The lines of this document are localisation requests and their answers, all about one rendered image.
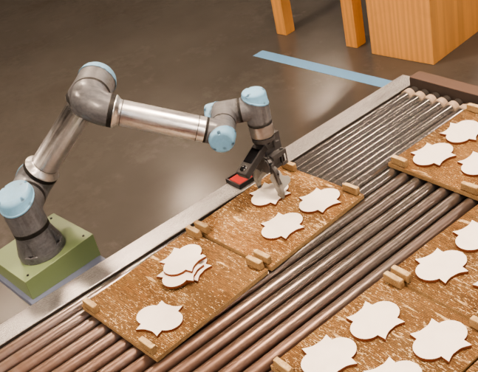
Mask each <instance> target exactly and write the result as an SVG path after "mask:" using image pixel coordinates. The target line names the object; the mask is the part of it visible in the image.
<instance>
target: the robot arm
mask: <svg viewBox="0 0 478 372"><path fill-rule="evenodd" d="M116 86H117V79H116V76H115V73H114V72H113V70H112V69H111V68H110V67H109V66H107V65H106V64H104V63H101V62H89V63H86V64H85V65H83V66H82V67H81V68H80V69H79V71H78V76H77V77H76V79H75V81H74V82H73V84H72V85H71V87H70V88H69V91H68V92H67V93H66V96H65V99H66V105H65V106H64V108H63V110H62V112H61V113H60V114H59V116H58V118H57V120H56V121H55V123H54V124H53V126H52V127H51V129H50V130H49V133H48V134H47V135H46V137H45V139H44V141H43V142H42V143H41V145H40V147H39V148H38V150H37V151H36V153H35V155H34V156H29V157H27V158H26V160H25V162H24V164H23V165H21V166H20V168H19V169H18V170H17V173H16V177H15V178H14V180H13V182H11V183H9V184H7V185H5V188H2V189H1V190H0V213H1V214H2V216H3V217H4V220H5V221H6V223H7V225H8V227H9V228H10V231H11V232H12V234H13V236H14V238H15V240H16V247H17V253H18V257H19V259H20V261H21V262H22V263H23V264H25V265H29V266H32V265H38V264H42V263H44V262H46V261H48V260H50V259H52V258H54V257H55V256H56V255H57V254H58V253H59V252H60V251H61V250H62V249H63V248H64V245H65V239H64V237H63V235H62V233H61V232H60V231H59V230H58V229H57V228H56V227H54V226H53V225H52V224H51V223H50V222H49V219H48V218H47V215H46V213H45V212H44V209H43V206H44V203H45V201H46V199H47V196H48V194H49V192H50V190H51V189H52V187H53V185H54V184H55V183H56V181H57V179H58V177H59V171H58V169H59V168H60V166H61V164H62V163H63V161H64V160H65V158H66V156H67V155H68V153H69V152H70V151H71V149H72V147H73V145H74V144H75V143H76V141H77V140H78V138H79V136H80V135H81V134H82V132H83V130H84V129H85V127H86V126H87V124H88V123H89V122H90V123H94V124H96V125H101V126H105V127H109V128H113V127H114V126H116V125H119V126H123V127H127V128H134V129H138V130H142V131H149V132H153V133H157V134H164V135H168V136H172V137H179V138H183V139H187V140H193V141H197V142H204V143H208V144H210V146H211V148H212V149H214V150H215V151H217V152H220V153H224V152H227V151H229V150H230V149H232V147H233V146H234V144H235V140H236V124H237V123H243V122H247V125H248V128H249V132H250V137H251V139H252V142H253V146H252V147H251V149H250V150H249V152H248V153H247V155H246V157H245V158H244V160H243V161H242V163H241V165H240V166H239V168H238V169H237V171H236V173H237V174H238V175H239V176H241V177H243V178H246V179H249V178H250V177H251V176H252V174H253V178H254V181H255V183H256V186H257V188H258V189H259V188H261V187H262V183H261V181H262V178H263V177H264V176H265V175H266V174H269V173H270V174H271V175H270V180H271V182H272V183H273V184H274V186H275V189H276V191H277V193H278V196H280V197H281V198H282V199H285V194H284V189H285V188H286V186H287V185H288V184H289V183H290V177H289V176H283V175H282V174H281V171H280V170H278V169H277V168H279V167H281V166H282V165H283V166H284V165H286V164H287V163H288V158H287V152H286V148H283V147H282V146H281V140H280V136H279V131H278V130H274V127H273V121H272V117H271V113H270V107H269V100H268V99H267V93H266V91H265V89H264V88H262V87H261V86H251V87H250V88H248V89H245V90H243V91H242V96H241V97H239V98H235V99H230V100H223V101H215V102H213V103H208V104H206V105H205V107H204V115H205V116H201V115H197V114H190V113H187V112H183V111H176V110H172V109H168V108H162V107H158V106H151V105H147V104H144V103H137V102H133V101H129V100H122V99H121V98H120V97H119V95H118V94H113V93H114V91H115V89H116ZM284 154H285V156H286V160H285V158H284Z"/></svg>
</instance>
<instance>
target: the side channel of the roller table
mask: <svg viewBox="0 0 478 372"><path fill-rule="evenodd" d="M409 80H410V88H411V87H412V86H416V87H417V88H418V90H419V91H421V90H422V89H426V90H427V91H428V92H429V94H432V93H433V92H436V93H438V94H439V95H440V97H443V96H445V95H448V96H449V97H450V98H451V99H452V100H455V99H457V98H459V99H461V101H463V104H465V103H467V102H472V103H474V104H477V105H478V86H475V85H472V84H469V83H463V82H461V81H458V80H452V79H449V78H446V77H441V76H438V75H433V74H429V73H426V72H421V71H419V72H416V73H415V74H413V75H412V76H410V77H409Z"/></svg>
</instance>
